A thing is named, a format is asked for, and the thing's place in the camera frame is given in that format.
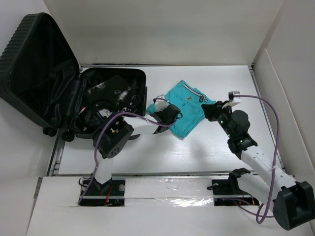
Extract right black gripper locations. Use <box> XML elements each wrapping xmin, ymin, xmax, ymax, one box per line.
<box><xmin>201</xmin><ymin>100</ymin><xmax>234</xmax><ymax>139</ymax></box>

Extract turquoise shorts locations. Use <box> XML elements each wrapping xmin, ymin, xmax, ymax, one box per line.
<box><xmin>146</xmin><ymin>80</ymin><xmax>215</xmax><ymax>139</ymax></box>

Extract black white tie-dye shirt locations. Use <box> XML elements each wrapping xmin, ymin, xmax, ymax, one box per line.
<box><xmin>84</xmin><ymin>75</ymin><xmax>142</xmax><ymax>113</ymax></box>

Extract black wired headphones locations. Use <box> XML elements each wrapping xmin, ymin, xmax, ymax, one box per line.
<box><xmin>79</xmin><ymin>99</ymin><xmax>116</xmax><ymax>131</ymax></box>

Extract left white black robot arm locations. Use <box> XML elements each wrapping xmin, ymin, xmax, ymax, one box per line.
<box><xmin>89</xmin><ymin>104</ymin><xmax>183</xmax><ymax>195</ymax></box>

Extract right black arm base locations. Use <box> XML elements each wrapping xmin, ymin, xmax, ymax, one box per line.
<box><xmin>207</xmin><ymin>179</ymin><xmax>259</xmax><ymax>207</ymax></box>

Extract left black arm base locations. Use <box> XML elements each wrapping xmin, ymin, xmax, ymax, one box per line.
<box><xmin>78</xmin><ymin>178</ymin><xmax>126</xmax><ymax>207</ymax></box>

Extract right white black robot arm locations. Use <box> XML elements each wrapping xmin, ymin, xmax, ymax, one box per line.
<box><xmin>201</xmin><ymin>100</ymin><xmax>315</xmax><ymax>231</ymax></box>

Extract black hard-shell suitcase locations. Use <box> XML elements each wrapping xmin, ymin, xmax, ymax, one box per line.
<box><xmin>0</xmin><ymin>13</ymin><xmax>147</xmax><ymax>142</ymax></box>

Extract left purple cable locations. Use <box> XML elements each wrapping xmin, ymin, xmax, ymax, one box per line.
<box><xmin>77</xmin><ymin>97</ymin><xmax>182</xmax><ymax>205</ymax></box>

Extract purple cable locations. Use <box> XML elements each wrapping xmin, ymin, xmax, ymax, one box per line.
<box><xmin>231</xmin><ymin>94</ymin><xmax>280</xmax><ymax>225</ymax></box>
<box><xmin>77</xmin><ymin>97</ymin><xmax>182</xmax><ymax>205</ymax></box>

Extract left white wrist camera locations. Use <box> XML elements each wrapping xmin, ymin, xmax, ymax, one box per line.
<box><xmin>153</xmin><ymin>95</ymin><xmax>169</xmax><ymax>113</ymax></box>

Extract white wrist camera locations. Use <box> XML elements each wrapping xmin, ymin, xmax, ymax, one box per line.
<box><xmin>223</xmin><ymin>91</ymin><xmax>241</xmax><ymax>108</ymax></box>
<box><xmin>153</xmin><ymin>95</ymin><xmax>169</xmax><ymax>113</ymax></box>

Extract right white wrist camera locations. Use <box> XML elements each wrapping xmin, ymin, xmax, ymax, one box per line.
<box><xmin>223</xmin><ymin>91</ymin><xmax>241</xmax><ymax>108</ymax></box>

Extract silver aluminium rail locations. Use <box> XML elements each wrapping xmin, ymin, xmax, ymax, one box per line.
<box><xmin>44</xmin><ymin>170</ymin><xmax>232</xmax><ymax>177</ymax></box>

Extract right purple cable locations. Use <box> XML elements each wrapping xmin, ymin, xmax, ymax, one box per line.
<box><xmin>231</xmin><ymin>94</ymin><xmax>280</xmax><ymax>225</ymax></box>

